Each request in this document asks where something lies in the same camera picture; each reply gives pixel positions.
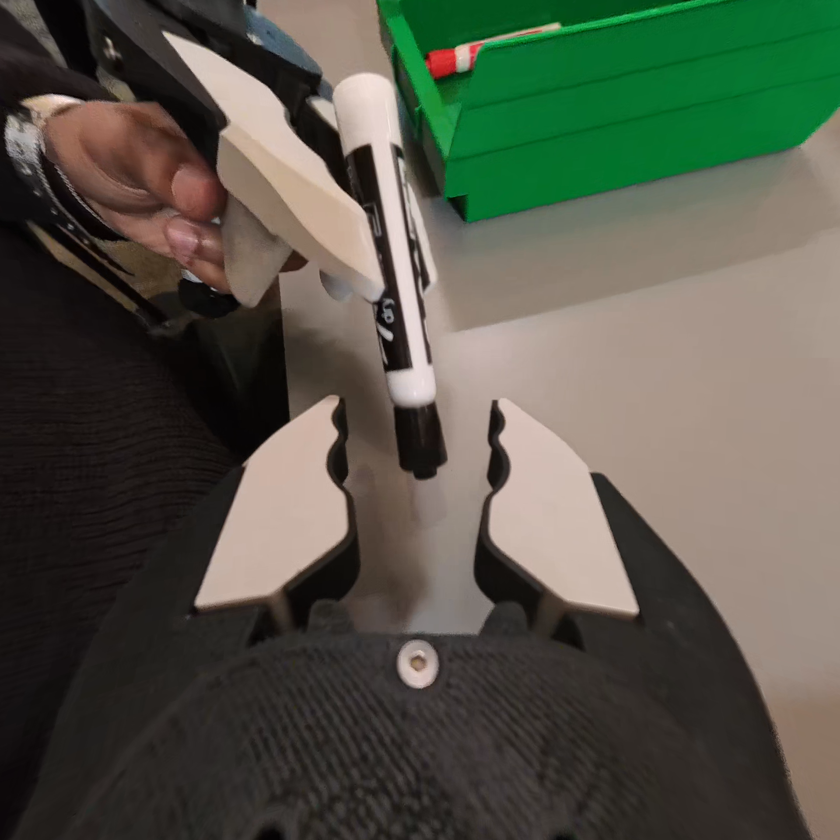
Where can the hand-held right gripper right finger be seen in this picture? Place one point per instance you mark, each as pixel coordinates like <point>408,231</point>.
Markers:
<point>558,531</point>

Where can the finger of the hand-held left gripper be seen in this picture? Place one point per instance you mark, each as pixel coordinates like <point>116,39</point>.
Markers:
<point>282,164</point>
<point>423,256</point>

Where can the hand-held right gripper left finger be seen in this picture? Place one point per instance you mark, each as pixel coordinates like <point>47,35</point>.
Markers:
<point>275,525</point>

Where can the black dry-erase marker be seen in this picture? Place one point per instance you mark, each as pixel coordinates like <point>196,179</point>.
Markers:
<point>387,229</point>

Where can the green plastic bin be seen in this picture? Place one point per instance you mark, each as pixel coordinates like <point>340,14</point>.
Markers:
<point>623,118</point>

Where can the person's left forearm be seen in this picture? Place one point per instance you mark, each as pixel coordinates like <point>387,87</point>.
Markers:
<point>33,65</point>

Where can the person's left hand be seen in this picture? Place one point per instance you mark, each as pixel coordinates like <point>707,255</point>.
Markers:
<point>131,170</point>

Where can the red dry-erase marker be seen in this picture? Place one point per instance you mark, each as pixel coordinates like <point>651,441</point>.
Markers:
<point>453,59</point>

